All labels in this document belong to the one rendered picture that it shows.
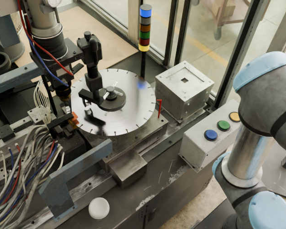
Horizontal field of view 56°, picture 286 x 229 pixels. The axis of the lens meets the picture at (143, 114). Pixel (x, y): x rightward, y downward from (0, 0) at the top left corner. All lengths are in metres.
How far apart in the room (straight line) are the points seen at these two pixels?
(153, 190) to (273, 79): 0.65
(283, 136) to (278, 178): 1.61
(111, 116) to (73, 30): 0.87
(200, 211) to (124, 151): 0.97
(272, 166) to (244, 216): 1.30
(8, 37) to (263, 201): 0.82
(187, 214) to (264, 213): 1.03
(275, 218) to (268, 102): 0.41
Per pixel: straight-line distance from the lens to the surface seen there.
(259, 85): 0.53
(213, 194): 1.91
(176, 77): 1.18
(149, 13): 1.09
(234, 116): 1.09
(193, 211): 1.84
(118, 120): 0.94
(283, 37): 0.97
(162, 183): 1.05
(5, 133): 1.08
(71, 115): 0.93
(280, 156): 2.21
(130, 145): 1.00
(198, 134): 1.00
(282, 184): 2.10
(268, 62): 0.55
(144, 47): 1.17
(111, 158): 0.97
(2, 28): 0.82
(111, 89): 0.96
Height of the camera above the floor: 1.69
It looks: 51 degrees down
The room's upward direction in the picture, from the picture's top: 4 degrees clockwise
